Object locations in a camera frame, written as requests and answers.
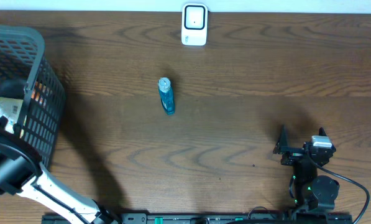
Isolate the teal mouthwash bottle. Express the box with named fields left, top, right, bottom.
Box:
left=157, top=77, right=175, bottom=115

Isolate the white yellow snack bag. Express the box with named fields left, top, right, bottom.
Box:
left=0, top=97, right=23, bottom=125

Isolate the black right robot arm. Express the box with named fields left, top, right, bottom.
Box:
left=273, top=126, right=339, bottom=213

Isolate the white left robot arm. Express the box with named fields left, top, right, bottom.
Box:
left=0, top=126, right=121, bottom=223

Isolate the white barcode scanner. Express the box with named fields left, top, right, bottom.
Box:
left=181, top=3, right=208, bottom=46

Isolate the grey plastic basket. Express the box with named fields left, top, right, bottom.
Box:
left=0, top=25, right=66, bottom=167

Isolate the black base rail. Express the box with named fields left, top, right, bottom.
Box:
left=42, top=212, right=354, bottom=224

